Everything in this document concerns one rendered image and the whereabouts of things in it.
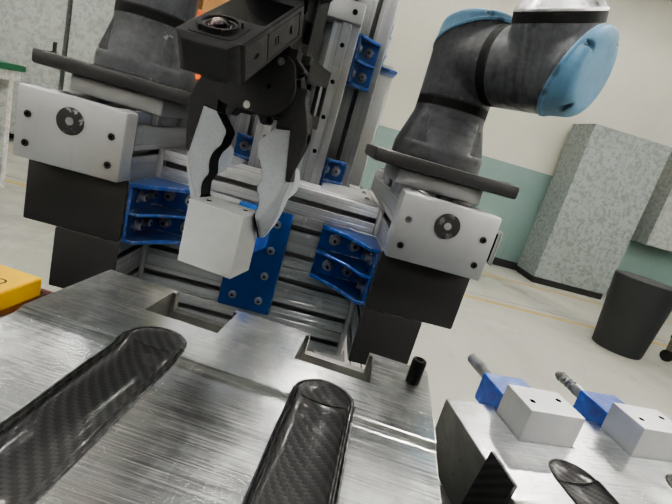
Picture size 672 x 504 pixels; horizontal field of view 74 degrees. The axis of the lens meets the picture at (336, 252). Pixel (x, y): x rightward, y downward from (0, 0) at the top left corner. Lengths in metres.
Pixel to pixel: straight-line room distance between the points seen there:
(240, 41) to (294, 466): 0.24
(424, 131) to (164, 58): 0.42
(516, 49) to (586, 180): 5.34
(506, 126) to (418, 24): 1.61
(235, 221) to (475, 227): 0.35
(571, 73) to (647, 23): 6.30
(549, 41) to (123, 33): 0.59
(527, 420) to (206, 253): 0.28
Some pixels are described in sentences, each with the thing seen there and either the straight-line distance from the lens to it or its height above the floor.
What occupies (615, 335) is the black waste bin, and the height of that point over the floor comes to 0.14.
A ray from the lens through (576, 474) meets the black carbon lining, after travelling 0.41.
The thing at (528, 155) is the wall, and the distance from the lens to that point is 6.21.
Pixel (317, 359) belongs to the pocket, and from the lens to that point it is 0.35.
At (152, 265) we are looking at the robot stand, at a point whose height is 0.76.
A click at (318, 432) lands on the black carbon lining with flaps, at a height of 0.88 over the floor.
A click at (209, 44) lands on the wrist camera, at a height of 1.07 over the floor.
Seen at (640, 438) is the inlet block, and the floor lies 0.87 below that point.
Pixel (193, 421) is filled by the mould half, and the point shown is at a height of 0.89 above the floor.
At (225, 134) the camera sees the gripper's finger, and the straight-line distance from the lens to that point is 0.38.
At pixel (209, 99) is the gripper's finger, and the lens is 0.39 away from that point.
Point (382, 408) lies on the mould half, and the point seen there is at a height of 0.89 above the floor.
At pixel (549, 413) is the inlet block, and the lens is 0.40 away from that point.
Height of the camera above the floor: 1.04
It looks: 14 degrees down
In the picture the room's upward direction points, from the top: 16 degrees clockwise
